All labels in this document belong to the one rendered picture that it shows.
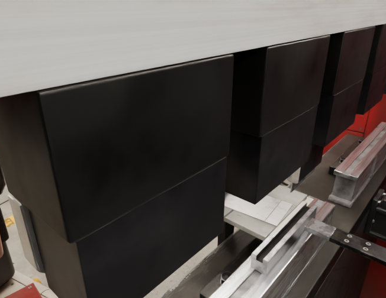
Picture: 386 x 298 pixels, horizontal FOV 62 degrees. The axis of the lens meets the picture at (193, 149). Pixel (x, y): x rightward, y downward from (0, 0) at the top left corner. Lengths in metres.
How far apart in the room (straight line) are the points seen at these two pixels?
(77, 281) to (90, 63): 0.13
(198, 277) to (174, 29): 0.56
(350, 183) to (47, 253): 0.81
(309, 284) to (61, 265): 0.55
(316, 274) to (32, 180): 0.62
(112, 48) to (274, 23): 0.17
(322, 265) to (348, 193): 0.27
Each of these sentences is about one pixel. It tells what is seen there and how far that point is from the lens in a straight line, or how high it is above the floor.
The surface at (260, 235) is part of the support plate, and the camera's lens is 0.60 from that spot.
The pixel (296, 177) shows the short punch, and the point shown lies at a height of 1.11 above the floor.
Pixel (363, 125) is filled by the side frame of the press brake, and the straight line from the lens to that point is 1.46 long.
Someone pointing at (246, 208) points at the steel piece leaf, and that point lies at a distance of 0.66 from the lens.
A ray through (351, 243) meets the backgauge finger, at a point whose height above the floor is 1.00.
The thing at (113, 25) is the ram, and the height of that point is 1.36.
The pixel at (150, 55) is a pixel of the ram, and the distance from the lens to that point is 0.19.
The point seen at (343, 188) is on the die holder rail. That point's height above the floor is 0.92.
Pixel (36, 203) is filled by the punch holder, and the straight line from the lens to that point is 0.21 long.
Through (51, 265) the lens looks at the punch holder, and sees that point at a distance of 0.26.
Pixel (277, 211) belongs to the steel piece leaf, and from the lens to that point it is 0.66.
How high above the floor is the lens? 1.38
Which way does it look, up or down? 25 degrees down
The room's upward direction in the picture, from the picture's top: straight up
